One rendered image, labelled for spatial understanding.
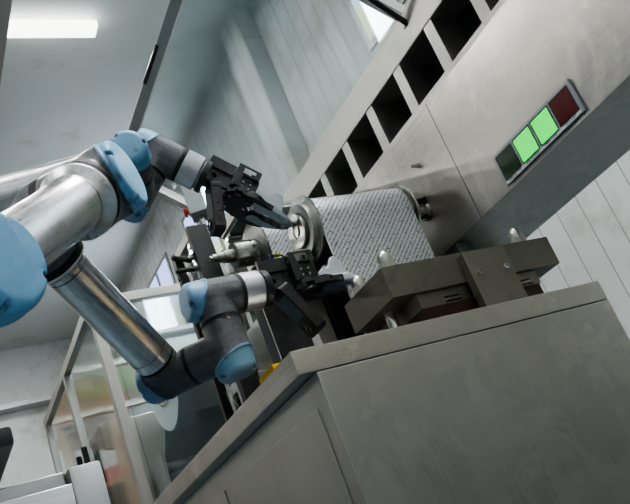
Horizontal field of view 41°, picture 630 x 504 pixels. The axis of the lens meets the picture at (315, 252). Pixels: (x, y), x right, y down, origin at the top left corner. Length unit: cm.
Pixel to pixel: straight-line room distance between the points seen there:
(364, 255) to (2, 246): 95
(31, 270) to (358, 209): 97
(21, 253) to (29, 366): 1016
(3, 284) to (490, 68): 114
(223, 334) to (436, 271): 40
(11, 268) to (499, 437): 80
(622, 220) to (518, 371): 245
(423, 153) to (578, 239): 216
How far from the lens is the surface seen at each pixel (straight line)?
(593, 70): 156
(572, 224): 402
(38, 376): 1105
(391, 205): 182
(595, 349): 156
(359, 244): 172
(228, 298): 151
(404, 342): 134
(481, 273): 154
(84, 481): 92
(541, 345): 149
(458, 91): 182
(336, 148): 225
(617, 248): 387
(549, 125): 162
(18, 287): 90
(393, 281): 146
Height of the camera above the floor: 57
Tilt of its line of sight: 21 degrees up
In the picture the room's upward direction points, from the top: 22 degrees counter-clockwise
